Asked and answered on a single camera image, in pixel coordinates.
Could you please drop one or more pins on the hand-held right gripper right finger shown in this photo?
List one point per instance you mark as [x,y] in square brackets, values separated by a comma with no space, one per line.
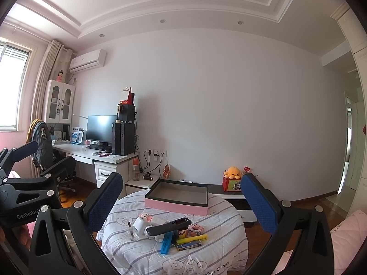
[258,203]

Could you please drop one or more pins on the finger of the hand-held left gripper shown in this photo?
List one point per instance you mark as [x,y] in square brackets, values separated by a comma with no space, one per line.
[31,182]
[24,150]

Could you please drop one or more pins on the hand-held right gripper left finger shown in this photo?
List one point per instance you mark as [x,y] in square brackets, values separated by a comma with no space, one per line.
[103,203]

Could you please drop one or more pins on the white plastic device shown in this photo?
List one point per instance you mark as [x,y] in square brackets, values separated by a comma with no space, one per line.
[139,225]

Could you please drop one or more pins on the clear glass bottle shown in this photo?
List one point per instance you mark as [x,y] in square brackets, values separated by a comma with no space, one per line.
[133,233]

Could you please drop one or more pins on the pink pig block figure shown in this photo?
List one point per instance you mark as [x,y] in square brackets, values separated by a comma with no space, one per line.
[144,217]

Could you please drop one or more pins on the white round gadget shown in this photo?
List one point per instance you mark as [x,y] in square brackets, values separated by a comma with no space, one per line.
[149,232]

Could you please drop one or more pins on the pink block toy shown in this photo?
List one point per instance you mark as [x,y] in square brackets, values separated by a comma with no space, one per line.
[196,230]

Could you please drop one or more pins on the pink box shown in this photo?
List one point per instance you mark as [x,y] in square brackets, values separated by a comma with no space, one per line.
[172,206]

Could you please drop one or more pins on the black remote control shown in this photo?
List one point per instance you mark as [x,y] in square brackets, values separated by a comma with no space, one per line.
[172,225]

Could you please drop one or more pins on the yellow highlighter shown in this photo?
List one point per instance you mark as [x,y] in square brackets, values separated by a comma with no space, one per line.
[192,239]

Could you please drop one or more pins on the blue plastic bar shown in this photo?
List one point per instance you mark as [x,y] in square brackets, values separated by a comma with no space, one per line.
[167,243]

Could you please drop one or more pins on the dark blue gold-edged case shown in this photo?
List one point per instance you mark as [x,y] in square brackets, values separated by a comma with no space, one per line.
[188,245]

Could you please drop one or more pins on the rose gold tin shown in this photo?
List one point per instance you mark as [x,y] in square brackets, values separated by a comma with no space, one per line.
[180,234]

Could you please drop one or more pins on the grey jacket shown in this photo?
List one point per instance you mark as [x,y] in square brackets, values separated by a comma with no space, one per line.
[43,140]

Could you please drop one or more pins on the black white TV stand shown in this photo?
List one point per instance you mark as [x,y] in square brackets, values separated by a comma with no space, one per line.
[229,199]

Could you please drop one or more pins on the white desk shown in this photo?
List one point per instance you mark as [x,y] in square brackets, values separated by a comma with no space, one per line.
[106,172]

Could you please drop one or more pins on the red printed box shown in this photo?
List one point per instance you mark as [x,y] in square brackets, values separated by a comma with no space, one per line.
[232,184]

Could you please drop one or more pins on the black office chair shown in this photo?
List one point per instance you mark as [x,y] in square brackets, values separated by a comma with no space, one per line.
[61,166]

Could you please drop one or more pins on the red card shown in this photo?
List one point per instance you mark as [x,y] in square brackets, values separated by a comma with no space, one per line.
[247,170]

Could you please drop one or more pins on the orange plush octopus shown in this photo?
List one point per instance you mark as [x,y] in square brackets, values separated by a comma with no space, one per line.
[232,172]

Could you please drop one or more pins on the white side table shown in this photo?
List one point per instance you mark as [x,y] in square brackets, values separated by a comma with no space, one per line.
[140,187]

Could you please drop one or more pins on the red-capped water bottle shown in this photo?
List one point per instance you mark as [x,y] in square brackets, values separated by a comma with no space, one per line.
[136,170]

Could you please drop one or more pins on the black cylindrical gadget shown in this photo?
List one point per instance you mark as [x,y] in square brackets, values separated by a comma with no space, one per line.
[147,176]

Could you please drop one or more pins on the blue white box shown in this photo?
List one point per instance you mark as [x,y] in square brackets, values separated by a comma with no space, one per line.
[76,135]

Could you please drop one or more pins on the black keyboard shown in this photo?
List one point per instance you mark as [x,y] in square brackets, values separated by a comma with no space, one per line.
[99,147]

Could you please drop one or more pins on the white glass-door cabinet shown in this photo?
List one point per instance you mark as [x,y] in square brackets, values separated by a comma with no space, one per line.
[58,101]

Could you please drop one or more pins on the window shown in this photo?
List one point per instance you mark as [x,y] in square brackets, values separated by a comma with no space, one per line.
[11,86]

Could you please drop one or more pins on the black computer tower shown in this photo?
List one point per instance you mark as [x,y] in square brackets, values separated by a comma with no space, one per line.
[123,139]

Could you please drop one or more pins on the orange snack bag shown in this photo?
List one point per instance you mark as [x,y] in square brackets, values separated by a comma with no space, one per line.
[167,172]

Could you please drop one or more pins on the black computer monitor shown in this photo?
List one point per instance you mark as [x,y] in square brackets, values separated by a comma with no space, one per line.
[100,129]

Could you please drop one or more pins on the striped white table cover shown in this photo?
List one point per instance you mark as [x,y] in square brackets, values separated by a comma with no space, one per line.
[200,259]

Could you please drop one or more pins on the beige curtain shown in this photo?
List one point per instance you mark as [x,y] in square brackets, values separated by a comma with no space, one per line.
[50,74]

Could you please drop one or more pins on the pink doll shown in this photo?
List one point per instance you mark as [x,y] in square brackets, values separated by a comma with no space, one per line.
[60,76]

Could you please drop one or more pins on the black speaker box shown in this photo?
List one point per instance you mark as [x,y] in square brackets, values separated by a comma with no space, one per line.
[126,113]

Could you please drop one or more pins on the pink quilt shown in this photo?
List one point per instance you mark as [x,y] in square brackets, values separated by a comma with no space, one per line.
[351,240]

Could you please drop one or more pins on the red gift box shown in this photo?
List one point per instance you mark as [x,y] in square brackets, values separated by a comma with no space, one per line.
[128,97]

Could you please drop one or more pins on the white air conditioner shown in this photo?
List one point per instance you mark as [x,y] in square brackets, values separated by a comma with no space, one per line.
[87,60]

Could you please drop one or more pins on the white door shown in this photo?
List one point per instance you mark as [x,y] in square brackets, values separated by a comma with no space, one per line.
[355,149]

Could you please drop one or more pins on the red door decoration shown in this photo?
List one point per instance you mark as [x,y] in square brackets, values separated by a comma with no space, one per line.
[364,129]

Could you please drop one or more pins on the cream wardrobe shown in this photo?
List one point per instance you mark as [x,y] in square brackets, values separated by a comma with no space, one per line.
[359,48]

